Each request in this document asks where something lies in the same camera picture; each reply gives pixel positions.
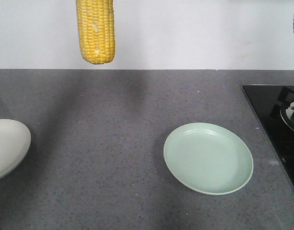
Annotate black glass gas hob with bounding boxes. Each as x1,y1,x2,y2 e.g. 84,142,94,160
242,84,294,187

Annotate black gas burner grate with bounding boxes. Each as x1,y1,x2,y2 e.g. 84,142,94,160
270,86,294,132

